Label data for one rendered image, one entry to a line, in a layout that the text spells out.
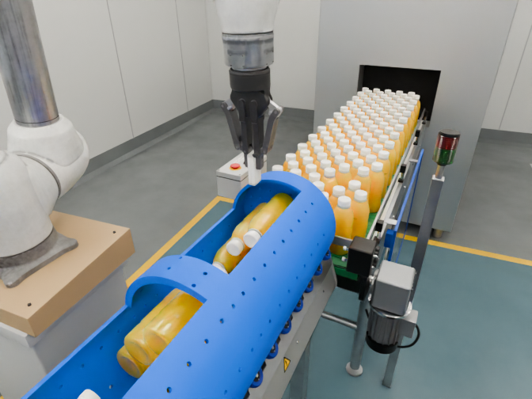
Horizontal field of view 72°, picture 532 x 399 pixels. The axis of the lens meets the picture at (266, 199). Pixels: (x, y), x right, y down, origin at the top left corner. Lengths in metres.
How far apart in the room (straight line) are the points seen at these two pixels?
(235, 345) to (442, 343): 1.79
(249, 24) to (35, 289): 0.74
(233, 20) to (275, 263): 0.43
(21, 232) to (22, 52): 0.40
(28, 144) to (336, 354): 1.67
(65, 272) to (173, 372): 0.53
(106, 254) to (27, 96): 0.42
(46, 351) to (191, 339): 0.56
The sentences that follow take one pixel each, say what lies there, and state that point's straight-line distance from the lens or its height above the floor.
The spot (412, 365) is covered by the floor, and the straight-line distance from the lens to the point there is 2.16.
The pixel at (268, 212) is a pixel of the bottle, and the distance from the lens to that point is 0.89.
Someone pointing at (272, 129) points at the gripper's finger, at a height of 1.42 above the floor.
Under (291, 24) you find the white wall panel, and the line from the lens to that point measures 5.34.
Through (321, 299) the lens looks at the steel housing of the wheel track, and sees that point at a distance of 1.11.
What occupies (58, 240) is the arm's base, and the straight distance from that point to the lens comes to 1.09.
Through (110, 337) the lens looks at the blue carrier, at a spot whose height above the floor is 1.08.
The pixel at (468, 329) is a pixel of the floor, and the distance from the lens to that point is 2.44.
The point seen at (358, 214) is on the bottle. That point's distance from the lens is 1.20.
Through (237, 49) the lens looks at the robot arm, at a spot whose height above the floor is 1.56.
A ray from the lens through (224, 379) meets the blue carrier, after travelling 0.61.
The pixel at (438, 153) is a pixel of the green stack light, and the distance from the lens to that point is 1.30.
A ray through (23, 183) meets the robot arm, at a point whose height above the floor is 1.27.
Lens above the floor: 1.65
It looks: 30 degrees down
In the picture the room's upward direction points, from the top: straight up
